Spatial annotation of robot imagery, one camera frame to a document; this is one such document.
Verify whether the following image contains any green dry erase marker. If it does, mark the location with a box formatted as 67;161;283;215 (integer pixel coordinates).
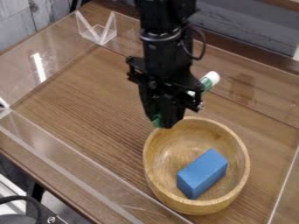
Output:
152;71;220;129

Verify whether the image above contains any clear acrylic corner bracket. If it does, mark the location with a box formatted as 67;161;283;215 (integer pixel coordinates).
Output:
75;10;118;46

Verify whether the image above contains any black cable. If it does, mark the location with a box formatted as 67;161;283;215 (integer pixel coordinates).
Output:
0;195;43;224

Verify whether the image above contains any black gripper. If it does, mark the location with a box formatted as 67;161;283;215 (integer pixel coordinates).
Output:
126;29;206;129

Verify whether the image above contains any clear acrylic tray wall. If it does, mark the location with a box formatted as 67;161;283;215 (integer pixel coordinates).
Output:
0;108;192;224

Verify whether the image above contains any blue rectangular block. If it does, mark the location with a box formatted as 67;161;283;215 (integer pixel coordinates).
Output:
176;149;228;200

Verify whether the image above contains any brown wooden bowl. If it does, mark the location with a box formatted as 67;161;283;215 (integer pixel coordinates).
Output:
143;116;250;215

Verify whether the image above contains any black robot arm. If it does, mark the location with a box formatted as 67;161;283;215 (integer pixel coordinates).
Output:
126;0;204;129

